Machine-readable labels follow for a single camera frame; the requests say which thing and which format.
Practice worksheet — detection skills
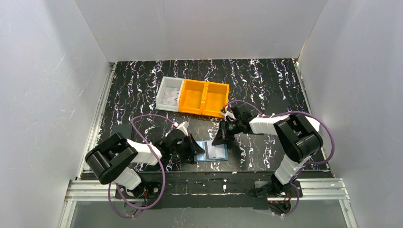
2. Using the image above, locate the black flat box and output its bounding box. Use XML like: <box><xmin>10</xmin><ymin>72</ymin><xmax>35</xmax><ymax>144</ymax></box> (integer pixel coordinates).
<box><xmin>111</xmin><ymin>124</ymin><xmax>133</xmax><ymax>139</ymax></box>

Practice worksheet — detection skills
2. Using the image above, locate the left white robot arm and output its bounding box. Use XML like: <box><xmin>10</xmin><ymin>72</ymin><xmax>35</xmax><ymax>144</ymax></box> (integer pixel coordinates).
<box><xmin>85</xmin><ymin>129</ymin><xmax>205</xmax><ymax>190</ymax></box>

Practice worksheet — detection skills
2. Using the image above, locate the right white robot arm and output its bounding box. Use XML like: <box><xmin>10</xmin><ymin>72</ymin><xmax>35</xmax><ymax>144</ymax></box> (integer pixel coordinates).
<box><xmin>212</xmin><ymin>106</ymin><xmax>323</xmax><ymax>187</ymax></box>

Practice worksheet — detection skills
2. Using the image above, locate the right orange bin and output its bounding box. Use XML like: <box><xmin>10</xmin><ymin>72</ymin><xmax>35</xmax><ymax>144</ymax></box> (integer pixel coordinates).
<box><xmin>202</xmin><ymin>82</ymin><xmax>230</xmax><ymax>118</ymax></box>

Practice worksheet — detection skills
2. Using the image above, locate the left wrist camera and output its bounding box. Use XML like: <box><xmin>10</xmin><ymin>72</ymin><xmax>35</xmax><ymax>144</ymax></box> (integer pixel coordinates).
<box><xmin>174</xmin><ymin>121</ymin><xmax>189</xmax><ymax>136</ymax></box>

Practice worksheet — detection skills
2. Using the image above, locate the blue card holder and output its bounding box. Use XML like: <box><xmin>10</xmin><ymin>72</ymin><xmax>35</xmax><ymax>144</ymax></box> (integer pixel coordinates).
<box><xmin>194</xmin><ymin>140</ymin><xmax>228</xmax><ymax>162</ymax></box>

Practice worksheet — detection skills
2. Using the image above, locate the left orange bin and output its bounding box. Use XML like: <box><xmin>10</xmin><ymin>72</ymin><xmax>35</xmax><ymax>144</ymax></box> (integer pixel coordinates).
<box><xmin>179</xmin><ymin>79</ymin><xmax>207</xmax><ymax>115</ymax></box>

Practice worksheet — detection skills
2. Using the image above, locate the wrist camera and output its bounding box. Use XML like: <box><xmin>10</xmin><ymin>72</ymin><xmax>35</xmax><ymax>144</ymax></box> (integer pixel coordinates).
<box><xmin>220</xmin><ymin>105</ymin><xmax>236</xmax><ymax>122</ymax></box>
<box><xmin>174</xmin><ymin>121</ymin><xmax>189</xmax><ymax>136</ymax></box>

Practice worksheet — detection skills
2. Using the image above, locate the white plastic bin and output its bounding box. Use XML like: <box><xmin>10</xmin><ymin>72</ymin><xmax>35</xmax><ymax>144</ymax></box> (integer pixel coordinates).
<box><xmin>156</xmin><ymin>76</ymin><xmax>184</xmax><ymax>112</ymax></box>

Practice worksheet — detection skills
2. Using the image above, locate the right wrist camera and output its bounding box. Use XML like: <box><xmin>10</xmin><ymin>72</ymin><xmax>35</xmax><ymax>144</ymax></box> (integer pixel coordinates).
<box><xmin>220</xmin><ymin>105</ymin><xmax>236</xmax><ymax>122</ymax></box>

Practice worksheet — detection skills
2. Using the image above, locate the orange bin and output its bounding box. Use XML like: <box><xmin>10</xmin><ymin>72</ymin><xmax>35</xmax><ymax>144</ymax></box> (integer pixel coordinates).
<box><xmin>179</xmin><ymin>79</ymin><xmax>207</xmax><ymax>115</ymax></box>
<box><xmin>202</xmin><ymin>82</ymin><xmax>230</xmax><ymax>118</ymax></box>

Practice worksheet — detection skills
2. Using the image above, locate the white box with label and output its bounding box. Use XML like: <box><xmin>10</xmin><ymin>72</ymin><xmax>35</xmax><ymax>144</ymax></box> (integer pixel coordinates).
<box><xmin>309</xmin><ymin>118</ymin><xmax>320</xmax><ymax>132</ymax></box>

